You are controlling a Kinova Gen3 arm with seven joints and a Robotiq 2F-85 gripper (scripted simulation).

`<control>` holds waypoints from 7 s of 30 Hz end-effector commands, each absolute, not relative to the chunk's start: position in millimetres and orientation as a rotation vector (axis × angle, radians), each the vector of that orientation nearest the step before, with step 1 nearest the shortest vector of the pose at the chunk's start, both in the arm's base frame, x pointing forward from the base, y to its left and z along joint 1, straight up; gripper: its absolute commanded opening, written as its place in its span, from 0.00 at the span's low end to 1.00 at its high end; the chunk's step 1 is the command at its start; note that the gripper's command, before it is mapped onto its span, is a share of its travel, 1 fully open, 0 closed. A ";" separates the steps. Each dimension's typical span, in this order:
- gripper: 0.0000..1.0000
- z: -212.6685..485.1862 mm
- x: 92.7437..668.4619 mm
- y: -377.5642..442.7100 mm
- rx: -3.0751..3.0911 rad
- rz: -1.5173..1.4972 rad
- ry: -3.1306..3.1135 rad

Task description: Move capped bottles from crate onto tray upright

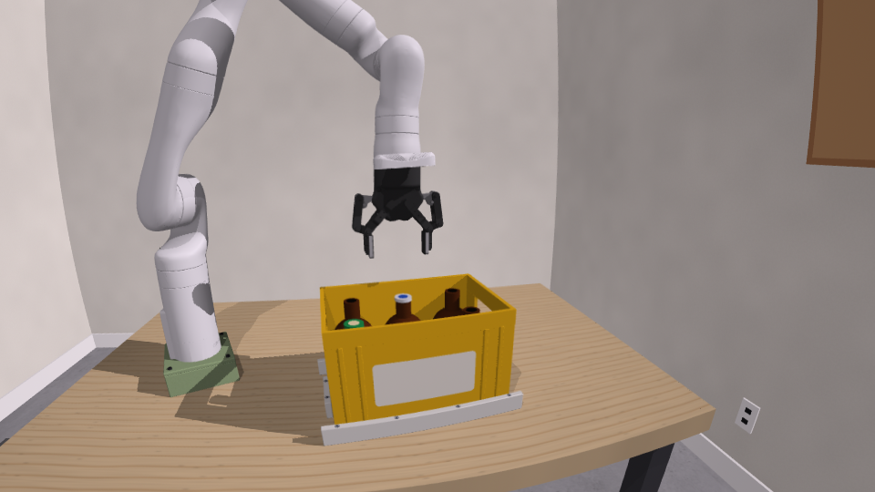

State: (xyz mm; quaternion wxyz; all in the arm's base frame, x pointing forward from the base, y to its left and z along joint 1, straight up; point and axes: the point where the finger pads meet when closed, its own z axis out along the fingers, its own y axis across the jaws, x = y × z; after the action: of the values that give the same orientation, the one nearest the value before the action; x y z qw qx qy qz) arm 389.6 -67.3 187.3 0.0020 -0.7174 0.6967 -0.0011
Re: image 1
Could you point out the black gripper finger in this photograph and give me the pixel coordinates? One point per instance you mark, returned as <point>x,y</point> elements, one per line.
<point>360,203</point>
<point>433,199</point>

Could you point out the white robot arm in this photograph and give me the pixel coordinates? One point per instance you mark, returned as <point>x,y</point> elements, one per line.
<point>190,89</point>

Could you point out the yellow crate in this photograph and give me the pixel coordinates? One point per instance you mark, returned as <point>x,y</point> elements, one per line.
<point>403,368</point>

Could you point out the white flat bar with screws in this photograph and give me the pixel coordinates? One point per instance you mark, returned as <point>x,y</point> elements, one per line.
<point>409,423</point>

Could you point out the brown glass bottle with beige label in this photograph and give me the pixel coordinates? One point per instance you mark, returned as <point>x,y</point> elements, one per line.
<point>403,310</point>

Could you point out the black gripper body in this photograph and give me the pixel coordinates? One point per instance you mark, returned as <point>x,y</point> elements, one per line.
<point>395,184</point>

